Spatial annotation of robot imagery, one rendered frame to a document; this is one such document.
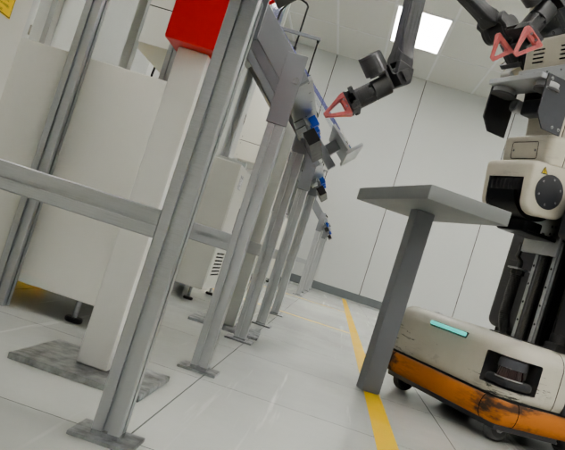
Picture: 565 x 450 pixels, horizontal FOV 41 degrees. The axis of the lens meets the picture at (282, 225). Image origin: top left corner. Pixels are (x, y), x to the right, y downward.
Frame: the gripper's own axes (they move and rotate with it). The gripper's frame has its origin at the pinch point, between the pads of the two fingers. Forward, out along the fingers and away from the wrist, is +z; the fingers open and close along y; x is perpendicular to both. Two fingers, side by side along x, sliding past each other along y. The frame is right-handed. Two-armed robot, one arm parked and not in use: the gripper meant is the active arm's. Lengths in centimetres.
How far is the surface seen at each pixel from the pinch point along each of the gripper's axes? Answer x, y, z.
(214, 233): 22, 40, 40
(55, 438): 47, 115, 62
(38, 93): -28, 37, 63
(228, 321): 39, -59, 58
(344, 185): -69, -769, -62
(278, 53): -10.4, 37.8, 7.8
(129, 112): -14, 37, 45
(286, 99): 1.6, 41.8, 11.1
